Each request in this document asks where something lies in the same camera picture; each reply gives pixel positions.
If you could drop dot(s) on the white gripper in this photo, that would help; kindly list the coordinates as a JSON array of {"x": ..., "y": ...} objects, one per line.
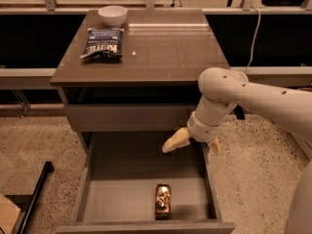
[{"x": 204, "y": 130}]

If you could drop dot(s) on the orange soda can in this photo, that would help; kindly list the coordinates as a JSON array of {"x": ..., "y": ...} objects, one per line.
[{"x": 163, "y": 201}]

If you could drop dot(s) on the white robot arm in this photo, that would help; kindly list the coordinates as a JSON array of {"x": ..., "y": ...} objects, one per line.
[{"x": 260, "y": 140}]

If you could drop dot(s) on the open grey middle drawer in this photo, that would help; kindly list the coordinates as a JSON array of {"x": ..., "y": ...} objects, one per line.
[{"x": 117, "y": 191}]

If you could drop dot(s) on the grey drawer cabinet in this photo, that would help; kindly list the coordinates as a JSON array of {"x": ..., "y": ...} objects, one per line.
[{"x": 164, "y": 52}]

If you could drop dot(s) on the closed grey top drawer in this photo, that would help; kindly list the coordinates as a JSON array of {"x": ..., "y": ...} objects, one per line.
[{"x": 127, "y": 118}]

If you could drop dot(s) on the black table leg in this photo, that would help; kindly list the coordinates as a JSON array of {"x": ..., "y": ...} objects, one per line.
[{"x": 239, "y": 112}]

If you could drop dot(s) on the blue Kettle chips bag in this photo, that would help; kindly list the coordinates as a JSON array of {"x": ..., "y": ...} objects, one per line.
[{"x": 104, "y": 44}]

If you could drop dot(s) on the white ceramic bowl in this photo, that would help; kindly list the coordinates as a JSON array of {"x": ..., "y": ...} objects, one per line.
[{"x": 113, "y": 16}]

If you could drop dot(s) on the black metal bar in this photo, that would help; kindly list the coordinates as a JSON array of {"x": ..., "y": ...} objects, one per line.
[{"x": 47, "y": 169}]

